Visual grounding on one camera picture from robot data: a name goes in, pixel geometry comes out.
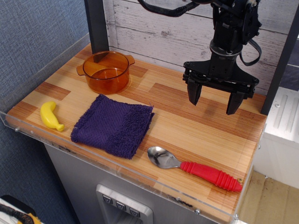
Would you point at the purple folded towel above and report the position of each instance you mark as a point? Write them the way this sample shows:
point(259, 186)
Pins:
point(117, 128)

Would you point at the yellow toy banana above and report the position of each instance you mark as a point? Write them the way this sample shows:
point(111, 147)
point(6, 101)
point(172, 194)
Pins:
point(48, 117)

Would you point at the dark grey right post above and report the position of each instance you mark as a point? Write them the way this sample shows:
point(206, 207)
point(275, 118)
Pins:
point(280, 69)

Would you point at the amber glass pot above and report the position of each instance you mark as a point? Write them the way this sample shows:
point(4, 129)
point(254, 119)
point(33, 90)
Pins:
point(106, 72)

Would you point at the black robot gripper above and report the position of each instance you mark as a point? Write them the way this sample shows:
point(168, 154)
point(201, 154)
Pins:
point(220, 72)

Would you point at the red handled metal spoon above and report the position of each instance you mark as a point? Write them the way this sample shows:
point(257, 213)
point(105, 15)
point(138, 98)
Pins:
point(166, 160)

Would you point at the dark grey left post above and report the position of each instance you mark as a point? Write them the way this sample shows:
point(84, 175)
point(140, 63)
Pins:
point(96, 21)

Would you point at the clear acrylic table guard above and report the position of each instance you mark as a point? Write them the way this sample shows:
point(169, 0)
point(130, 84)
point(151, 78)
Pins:
point(38, 68)

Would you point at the dark grey post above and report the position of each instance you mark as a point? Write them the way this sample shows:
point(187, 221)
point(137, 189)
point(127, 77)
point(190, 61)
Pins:
point(280, 69)
point(96, 21)

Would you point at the grey cabinet with button panel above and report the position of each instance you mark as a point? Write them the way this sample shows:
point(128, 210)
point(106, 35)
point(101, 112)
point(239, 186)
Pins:
point(100, 195)

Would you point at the black yellow object bottom left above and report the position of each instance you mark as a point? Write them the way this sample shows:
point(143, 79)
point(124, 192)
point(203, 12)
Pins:
point(13, 211)

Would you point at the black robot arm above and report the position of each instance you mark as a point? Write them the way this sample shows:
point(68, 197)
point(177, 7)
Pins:
point(235, 25)

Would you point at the white ribbed side platform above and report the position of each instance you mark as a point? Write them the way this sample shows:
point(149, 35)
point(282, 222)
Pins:
point(277, 155)

